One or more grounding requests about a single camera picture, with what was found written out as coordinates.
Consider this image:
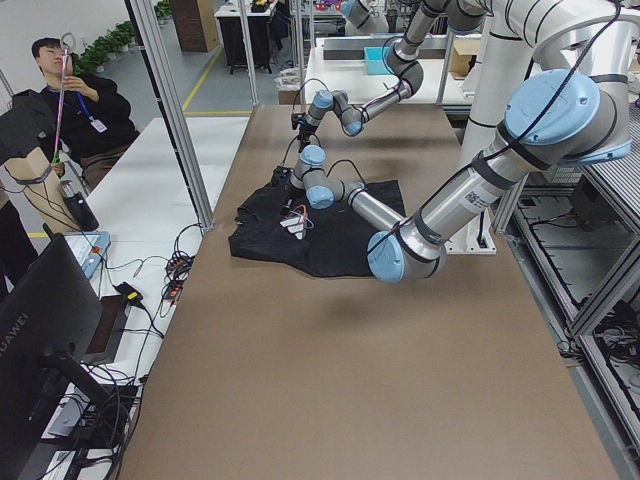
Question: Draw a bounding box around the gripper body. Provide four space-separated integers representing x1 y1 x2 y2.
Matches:
299 123 316 145
283 181 300 203

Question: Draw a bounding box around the aluminium frame post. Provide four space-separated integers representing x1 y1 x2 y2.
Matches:
124 0 214 232

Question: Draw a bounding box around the blue plastic bin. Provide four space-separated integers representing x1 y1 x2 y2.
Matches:
363 46 394 76

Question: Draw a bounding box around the usb hub with cables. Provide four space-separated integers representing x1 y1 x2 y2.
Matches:
162 250 195 305

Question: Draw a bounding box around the black power adapter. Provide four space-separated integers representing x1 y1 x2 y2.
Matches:
114 282 143 307

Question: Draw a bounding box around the black Huawei monitor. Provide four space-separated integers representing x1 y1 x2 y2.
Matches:
1 234 109 479

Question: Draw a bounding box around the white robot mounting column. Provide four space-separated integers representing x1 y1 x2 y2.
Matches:
422 0 639 256

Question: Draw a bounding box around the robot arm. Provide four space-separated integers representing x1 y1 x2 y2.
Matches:
291 1 485 149
283 69 631 283

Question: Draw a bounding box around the seated person in black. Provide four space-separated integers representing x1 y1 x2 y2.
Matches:
32 38 139 188

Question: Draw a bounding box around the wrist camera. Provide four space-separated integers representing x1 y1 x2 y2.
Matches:
270 166 291 187
291 113 305 130

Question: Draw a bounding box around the teach pendant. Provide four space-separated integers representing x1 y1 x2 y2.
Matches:
63 231 111 279

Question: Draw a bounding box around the cardboard box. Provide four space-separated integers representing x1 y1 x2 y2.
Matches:
449 38 481 78

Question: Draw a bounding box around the black printed t-shirt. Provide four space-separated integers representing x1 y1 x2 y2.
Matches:
229 183 377 278

